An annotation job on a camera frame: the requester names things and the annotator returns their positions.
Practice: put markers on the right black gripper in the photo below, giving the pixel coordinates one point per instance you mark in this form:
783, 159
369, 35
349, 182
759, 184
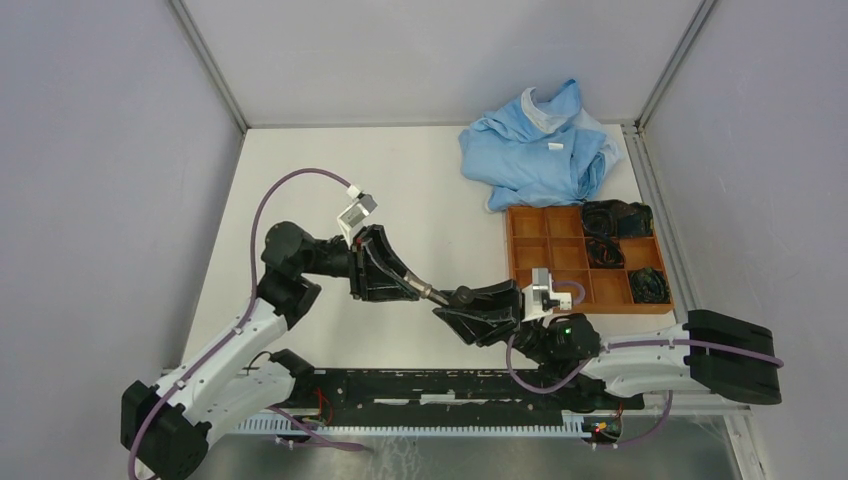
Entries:
496, 314

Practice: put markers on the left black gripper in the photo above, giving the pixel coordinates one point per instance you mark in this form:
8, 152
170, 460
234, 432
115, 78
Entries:
370, 244

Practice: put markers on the dark metal faucet tee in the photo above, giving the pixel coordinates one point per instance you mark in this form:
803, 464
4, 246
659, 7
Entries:
459, 298

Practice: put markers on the small grey faucet fitting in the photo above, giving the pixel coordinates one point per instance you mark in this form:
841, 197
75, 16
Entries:
421, 287

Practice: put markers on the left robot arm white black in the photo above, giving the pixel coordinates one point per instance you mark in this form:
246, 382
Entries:
169, 427

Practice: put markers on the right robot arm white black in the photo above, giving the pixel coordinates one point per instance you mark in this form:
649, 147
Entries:
551, 347

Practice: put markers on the orange compartment tray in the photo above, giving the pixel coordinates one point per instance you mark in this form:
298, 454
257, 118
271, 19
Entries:
555, 238

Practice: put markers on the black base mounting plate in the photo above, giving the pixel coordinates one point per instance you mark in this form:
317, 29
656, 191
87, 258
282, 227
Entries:
442, 398

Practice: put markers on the blue crumpled cloth garment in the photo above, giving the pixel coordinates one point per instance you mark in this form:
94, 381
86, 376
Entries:
539, 153

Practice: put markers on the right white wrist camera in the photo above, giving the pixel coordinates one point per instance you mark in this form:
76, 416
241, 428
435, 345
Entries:
539, 298

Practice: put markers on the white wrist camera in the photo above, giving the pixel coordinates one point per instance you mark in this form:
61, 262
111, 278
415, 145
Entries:
539, 298
351, 220

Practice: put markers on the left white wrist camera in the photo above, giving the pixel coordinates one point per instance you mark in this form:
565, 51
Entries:
351, 220

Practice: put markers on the white slotted cable duct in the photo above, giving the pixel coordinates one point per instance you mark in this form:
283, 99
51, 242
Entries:
266, 423

